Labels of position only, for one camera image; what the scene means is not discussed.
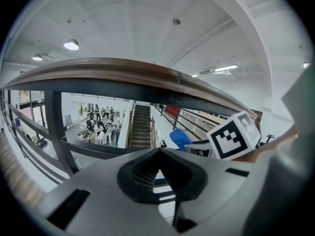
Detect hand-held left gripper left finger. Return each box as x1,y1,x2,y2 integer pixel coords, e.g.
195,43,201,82
36,147,177,236

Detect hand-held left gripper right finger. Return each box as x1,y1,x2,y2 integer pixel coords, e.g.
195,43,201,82
160,147,256,236

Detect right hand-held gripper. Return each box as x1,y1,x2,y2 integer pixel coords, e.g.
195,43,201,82
183,111,262,161

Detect blue cloth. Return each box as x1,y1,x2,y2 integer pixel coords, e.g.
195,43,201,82
169,128,194,152

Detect wooden railing with black bars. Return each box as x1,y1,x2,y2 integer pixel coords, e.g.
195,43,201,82
0,57,263,196

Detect person's right forearm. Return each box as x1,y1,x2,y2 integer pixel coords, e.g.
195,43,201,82
235,126,299,164

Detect light wooden table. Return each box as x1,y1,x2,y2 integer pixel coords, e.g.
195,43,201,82
181,108,233,132

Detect red table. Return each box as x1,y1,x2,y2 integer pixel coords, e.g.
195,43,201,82
164,105,179,119

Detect round yellow-rimmed cart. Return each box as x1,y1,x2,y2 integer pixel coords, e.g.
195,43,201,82
77,129,96,142

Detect dark staircase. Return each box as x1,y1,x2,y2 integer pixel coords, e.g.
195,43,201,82
127,104,152,149

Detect black office chair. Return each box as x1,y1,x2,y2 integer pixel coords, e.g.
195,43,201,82
258,134,275,148

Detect ceiling air conditioner unit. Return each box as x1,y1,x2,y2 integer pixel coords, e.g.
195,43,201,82
198,67,232,76

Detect black-framed glass entrance doors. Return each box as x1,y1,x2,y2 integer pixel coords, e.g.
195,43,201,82
17,90,47,127

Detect white ceiling conduit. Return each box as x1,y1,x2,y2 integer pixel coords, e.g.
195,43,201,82
169,18,239,67

